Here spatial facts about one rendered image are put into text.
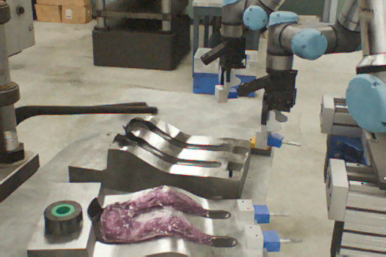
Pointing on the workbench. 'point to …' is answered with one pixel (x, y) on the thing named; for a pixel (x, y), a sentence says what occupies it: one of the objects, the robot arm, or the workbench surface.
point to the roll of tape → (63, 217)
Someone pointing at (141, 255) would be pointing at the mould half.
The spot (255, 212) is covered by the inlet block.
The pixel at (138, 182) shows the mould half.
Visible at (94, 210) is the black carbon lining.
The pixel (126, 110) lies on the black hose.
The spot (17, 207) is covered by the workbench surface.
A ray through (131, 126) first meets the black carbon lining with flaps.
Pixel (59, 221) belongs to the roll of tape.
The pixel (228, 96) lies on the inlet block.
